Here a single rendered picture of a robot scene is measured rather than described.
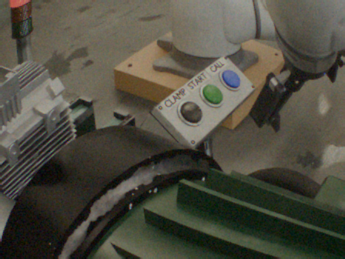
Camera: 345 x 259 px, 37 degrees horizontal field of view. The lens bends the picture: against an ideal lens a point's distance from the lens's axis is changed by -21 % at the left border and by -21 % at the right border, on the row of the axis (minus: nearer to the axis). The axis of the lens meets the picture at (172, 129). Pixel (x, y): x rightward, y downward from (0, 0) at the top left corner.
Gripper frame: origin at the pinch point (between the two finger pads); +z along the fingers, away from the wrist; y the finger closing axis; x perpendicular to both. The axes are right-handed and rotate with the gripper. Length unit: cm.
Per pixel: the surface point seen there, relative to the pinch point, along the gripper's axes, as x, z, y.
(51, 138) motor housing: -16.5, -1.5, 34.0
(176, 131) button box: -5.2, -5.1, 18.6
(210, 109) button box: -6.2, -1.3, 13.2
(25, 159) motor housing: -15.1, -5.1, 39.3
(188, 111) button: -6.7, -4.4, 15.9
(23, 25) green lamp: -55, 19, 32
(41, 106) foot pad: -20.4, -4.8, 32.7
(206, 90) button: -8.4, -1.8, 12.1
